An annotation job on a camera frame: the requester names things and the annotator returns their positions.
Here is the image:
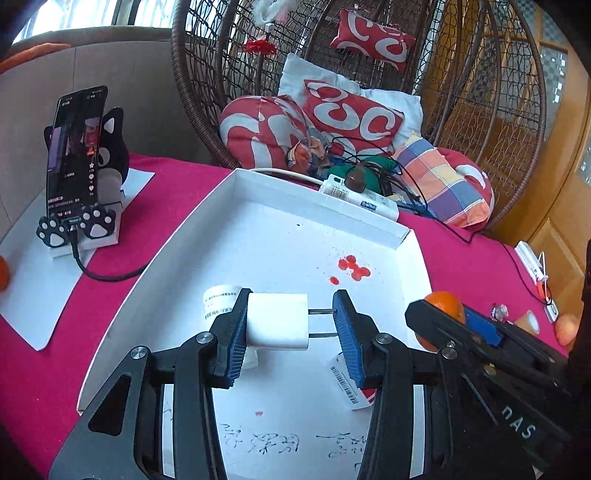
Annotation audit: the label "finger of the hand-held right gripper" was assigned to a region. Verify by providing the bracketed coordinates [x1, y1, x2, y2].
[464, 308, 568, 384]
[405, 301, 497, 365]

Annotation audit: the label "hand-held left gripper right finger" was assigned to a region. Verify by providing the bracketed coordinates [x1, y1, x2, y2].
[331, 290, 513, 480]

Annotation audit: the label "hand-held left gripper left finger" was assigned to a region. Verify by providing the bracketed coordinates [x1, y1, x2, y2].
[48, 290, 254, 480]

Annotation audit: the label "large orange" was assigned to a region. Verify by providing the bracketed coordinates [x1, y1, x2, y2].
[414, 291, 467, 352]

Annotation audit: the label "brown tape roll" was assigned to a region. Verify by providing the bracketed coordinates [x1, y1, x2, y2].
[513, 310, 540, 334]

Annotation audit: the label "white charger plug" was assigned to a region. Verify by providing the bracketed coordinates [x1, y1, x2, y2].
[247, 293, 337, 352]

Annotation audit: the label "white cardboard box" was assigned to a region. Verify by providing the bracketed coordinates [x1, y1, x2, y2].
[76, 167, 432, 480]

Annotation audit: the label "barcode tag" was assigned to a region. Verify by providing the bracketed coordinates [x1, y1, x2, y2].
[330, 364, 376, 411]

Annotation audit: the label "pink tablecloth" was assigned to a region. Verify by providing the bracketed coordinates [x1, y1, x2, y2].
[0, 152, 578, 480]

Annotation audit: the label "white power bank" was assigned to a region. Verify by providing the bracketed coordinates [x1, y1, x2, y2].
[515, 241, 549, 283]

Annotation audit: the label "apple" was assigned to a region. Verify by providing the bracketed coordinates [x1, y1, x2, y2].
[554, 315, 581, 347]

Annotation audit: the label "white power strip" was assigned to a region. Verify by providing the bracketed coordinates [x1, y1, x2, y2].
[318, 174, 400, 222]

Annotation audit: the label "plaid cushion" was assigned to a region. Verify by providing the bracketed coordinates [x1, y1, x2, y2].
[392, 134, 485, 227]

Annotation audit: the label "dark plug adapter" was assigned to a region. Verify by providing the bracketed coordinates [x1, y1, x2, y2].
[346, 167, 369, 192]

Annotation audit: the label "green cloth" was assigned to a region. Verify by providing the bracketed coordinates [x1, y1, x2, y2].
[360, 156, 403, 178]

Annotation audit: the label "colourful crumpled cloth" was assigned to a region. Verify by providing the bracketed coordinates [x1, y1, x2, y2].
[285, 133, 334, 171]

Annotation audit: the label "white paper sheet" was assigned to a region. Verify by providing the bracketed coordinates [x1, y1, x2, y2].
[0, 168, 156, 352]

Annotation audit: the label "square red white cushion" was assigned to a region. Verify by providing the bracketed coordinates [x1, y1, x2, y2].
[303, 79, 404, 155]

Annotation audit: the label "black cat phone stand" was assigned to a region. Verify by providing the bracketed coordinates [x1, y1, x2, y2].
[36, 107, 131, 260]

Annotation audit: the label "black smartphone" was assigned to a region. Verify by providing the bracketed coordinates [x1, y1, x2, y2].
[46, 86, 109, 219]

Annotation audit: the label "wicker hanging chair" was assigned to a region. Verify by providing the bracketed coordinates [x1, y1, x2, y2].
[171, 0, 550, 234]

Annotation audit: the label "small red white pillow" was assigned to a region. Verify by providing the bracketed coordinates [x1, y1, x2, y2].
[330, 8, 416, 72]

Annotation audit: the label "white feather dreamcatcher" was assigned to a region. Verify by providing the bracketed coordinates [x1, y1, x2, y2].
[256, 0, 296, 26]

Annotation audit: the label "window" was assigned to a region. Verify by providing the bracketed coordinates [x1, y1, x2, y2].
[9, 0, 178, 44]

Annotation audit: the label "long black charging cable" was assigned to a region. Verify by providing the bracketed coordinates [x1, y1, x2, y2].
[441, 217, 548, 303]

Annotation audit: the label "tangled black cables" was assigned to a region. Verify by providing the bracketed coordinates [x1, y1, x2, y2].
[323, 134, 444, 217]

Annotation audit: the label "black phone cable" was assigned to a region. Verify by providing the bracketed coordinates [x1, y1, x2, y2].
[68, 224, 155, 281]

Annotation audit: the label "white power strip cable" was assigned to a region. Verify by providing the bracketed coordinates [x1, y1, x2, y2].
[249, 167, 324, 186]

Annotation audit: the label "orange strap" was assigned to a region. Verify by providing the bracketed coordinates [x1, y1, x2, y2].
[0, 43, 71, 72]

